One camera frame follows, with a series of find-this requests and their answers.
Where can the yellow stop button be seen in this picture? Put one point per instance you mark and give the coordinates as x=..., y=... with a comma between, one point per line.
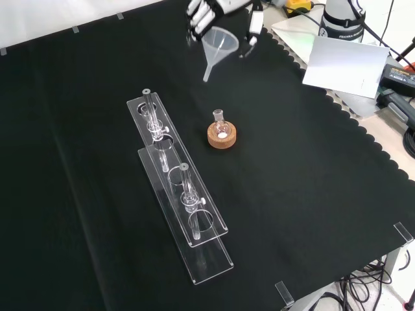
x=300, y=4

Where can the pale board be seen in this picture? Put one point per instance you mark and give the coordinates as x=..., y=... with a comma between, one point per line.
x=291, y=35

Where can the clear plastic funnel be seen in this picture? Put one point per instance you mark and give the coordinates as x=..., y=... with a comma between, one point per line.
x=215, y=45

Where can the grey table leg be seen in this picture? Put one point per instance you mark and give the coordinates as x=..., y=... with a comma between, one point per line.
x=393, y=265

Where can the clear cloth clip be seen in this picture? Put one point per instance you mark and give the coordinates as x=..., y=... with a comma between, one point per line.
x=284, y=293
x=403, y=232

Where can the clear acrylic funnel stand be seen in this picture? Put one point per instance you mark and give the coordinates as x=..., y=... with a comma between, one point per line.
x=181, y=194

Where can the small round-bottom glass flask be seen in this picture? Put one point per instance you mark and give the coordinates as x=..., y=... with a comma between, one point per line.
x=221, y=128

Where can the white sheet panel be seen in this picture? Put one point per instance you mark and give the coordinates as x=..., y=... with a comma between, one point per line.
x=343, y=64

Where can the black bench cloth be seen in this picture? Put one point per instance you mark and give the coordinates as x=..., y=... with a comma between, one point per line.
x=97, y=162

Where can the black and red tripod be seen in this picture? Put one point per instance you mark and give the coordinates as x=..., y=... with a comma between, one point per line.
x=407, y=48

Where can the black power adapter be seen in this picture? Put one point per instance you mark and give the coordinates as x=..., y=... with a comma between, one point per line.
x=398, y=77

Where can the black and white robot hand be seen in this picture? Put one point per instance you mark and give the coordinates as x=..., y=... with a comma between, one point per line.
x=202, y=16

